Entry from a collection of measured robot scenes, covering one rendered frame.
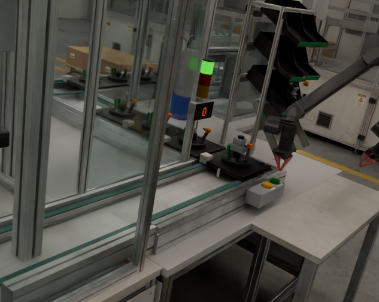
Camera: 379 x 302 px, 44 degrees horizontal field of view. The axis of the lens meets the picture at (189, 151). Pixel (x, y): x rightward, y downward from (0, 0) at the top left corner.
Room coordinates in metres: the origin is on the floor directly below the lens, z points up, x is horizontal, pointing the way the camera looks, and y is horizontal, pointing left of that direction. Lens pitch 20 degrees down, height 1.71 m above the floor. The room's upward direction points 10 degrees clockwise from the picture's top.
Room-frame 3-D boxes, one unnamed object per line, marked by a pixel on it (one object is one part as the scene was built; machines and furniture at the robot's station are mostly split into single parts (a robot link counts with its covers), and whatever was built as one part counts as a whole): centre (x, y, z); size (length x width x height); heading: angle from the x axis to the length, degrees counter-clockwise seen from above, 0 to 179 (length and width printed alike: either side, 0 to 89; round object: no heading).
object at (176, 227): (1.70, -0.18, 0.91); 0.89 x 0.06 x 0.11; 145
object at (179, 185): (1.78, -0.03, 0.91); 0.84 x 0.28 x 0.10; 145
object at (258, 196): (1.82, -0.34, 0.93); 0.21 x 0.07 x 0.06; 145
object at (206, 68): (1.93, -0.01, 1.38); 0.05 x 0.05 x 0.05
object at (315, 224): (2.06, -0.51, 0.84); 0.90 x 0.70 x 0.03; 144
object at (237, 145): (2.02, -0.21, 1.06); 0.08 x 0.04 x 0.07; 57
